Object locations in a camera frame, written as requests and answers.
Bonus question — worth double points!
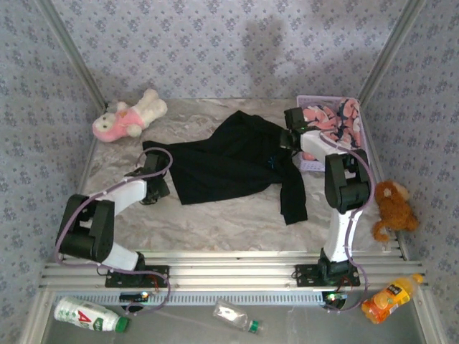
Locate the pink shark print shorts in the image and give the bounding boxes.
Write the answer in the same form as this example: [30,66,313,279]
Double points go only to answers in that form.
[302,97,362,161]

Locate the black shirt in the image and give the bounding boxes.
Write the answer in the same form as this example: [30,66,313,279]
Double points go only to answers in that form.
[142,110,308,226]

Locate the purple plastic basket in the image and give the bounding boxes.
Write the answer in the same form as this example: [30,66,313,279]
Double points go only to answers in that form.
[295,94,372,173]

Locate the pink white plush toy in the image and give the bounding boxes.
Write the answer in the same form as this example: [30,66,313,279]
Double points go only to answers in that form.
[92,88,169,143]

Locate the brown plush monkey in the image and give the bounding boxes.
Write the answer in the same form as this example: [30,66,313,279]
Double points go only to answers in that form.
[372,180,420,243]

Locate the white milk bottle green cap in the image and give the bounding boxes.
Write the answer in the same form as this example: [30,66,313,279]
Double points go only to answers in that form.
[53,295,131,333]

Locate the clear empty plastic bottle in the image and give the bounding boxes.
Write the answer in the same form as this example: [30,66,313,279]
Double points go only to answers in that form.
[212,299,265,336]

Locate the orange juice bottle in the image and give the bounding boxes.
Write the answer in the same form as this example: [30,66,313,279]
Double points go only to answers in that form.
[361,273,425,325]

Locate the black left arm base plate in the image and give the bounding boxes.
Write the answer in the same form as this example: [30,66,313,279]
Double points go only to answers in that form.
[105,264,170,288]

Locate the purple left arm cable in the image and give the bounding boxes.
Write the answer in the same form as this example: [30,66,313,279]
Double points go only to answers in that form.
[53,146,174,318]

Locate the aluminium rail frame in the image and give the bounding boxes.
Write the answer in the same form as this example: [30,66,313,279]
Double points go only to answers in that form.
[38,236,430,290]

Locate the grey slotted cable duct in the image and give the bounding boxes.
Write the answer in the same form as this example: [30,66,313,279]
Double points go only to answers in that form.
[62,290,326,306]

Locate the aluminium frame post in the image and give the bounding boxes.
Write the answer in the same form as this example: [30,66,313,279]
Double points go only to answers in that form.
[358,0,427,105]
[35,0,108,108]

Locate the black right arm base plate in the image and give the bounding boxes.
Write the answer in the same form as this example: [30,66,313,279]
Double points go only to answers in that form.
[294,264,361,287]

